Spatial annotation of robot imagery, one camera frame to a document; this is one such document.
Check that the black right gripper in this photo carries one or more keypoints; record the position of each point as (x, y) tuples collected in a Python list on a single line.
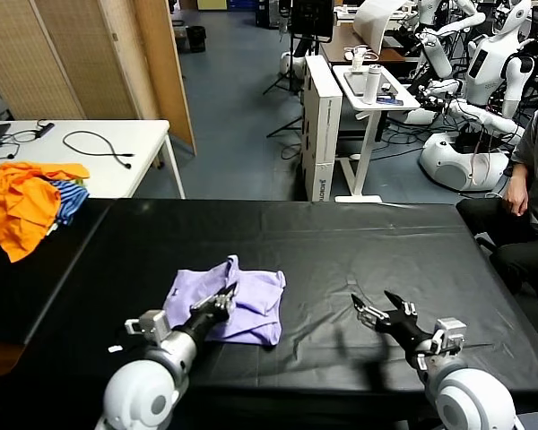
[(408, 331)]

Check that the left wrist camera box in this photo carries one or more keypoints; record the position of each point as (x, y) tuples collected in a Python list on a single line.
[(152, 326)]

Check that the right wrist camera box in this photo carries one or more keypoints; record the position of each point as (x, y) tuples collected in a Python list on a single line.
[(450, 333)]

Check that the orange garment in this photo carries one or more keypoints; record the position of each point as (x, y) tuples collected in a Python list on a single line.
[(18, 206)]

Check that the blue cabinet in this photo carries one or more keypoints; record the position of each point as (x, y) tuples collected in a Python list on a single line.
[(240, 4)]

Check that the small white robot base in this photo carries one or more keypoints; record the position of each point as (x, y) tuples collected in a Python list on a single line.
[(291, 62)]

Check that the gray tablet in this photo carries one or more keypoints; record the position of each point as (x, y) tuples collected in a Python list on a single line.
[(355, 83)]

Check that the person's forearm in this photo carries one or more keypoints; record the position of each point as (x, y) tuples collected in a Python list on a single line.
[(520, 174)]

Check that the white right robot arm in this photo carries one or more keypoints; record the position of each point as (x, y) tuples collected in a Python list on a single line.
[(471, 398)]

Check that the black table cover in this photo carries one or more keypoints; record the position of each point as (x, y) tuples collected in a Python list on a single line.
[(363, 251)]

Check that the black trash bin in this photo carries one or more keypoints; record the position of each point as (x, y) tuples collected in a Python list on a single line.
[(196, 39)]

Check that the tall white cardboard box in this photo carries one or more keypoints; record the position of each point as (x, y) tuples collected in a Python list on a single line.
[(323, 134)]

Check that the white standing desk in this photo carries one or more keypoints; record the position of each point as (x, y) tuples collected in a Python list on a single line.
[(363, 148)]

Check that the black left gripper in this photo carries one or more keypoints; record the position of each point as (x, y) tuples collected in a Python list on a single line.
[(204, 324)]

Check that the wooden folding screen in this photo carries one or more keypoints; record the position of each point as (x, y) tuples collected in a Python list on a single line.
[(72, 58)]

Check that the blue flat object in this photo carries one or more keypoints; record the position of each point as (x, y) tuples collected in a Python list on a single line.
[(388, 101)]

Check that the white water bottle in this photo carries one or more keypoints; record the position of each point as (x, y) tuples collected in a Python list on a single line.
[(372, 85)]

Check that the black monitor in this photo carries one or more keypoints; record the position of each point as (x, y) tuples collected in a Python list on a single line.
[(309, 18)]

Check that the white humanoid robot black panel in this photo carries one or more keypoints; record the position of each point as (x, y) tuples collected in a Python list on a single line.
[(488, 67)]

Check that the blue striped garment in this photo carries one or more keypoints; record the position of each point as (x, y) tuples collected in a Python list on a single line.
[(69, 197)]

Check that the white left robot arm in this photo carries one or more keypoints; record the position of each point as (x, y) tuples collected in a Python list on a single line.
[(139, 394)]

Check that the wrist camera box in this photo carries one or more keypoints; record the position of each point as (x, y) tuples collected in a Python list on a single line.
[(152, 326), (450, 333)]

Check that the brown wooden desk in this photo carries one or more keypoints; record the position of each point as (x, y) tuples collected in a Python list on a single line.
[(336, 42)]

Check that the lavender t-shirt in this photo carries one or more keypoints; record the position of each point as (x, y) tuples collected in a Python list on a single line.
[(255, 309)]

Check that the yellow cabinet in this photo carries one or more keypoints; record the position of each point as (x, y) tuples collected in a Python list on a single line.
[(210, 4)]

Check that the white curved sheet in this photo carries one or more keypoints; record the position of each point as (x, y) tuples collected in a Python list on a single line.
[(372, 22)]

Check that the seated person gray shirt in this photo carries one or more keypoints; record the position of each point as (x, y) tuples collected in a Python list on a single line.
[(511, 251)]

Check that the green cloth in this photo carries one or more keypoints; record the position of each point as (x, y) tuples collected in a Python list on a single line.
[(80, 183)]

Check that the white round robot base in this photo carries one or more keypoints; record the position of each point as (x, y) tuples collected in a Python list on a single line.
[(444, 161)]

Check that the white desk gadget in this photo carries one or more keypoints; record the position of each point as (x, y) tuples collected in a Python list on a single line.
[(358, 58)]

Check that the white table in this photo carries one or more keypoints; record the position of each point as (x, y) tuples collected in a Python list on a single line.
[(139, 134)]

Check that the black tripod stand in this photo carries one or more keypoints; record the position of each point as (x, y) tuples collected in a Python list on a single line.
[(291, 67)]

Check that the person's hand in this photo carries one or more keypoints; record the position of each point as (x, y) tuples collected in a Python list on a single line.
[(518, 199)]

